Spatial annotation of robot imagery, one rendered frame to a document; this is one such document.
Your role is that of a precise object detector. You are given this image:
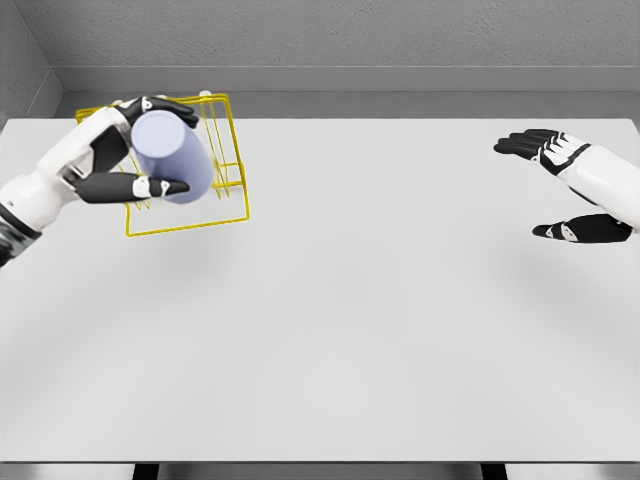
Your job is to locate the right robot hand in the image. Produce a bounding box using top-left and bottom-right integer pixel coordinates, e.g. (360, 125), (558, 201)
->
(493, 128), (640, 245)

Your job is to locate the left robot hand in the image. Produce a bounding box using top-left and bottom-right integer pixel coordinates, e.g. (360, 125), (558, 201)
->
(35, 94), (201, 205)

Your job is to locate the lavender cup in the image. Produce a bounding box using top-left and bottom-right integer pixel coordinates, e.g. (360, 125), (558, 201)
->
(130, 110), (216, 205)

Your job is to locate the yellow wire cup holder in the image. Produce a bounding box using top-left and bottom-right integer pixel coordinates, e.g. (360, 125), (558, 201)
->
(75, 90), (251, 238)

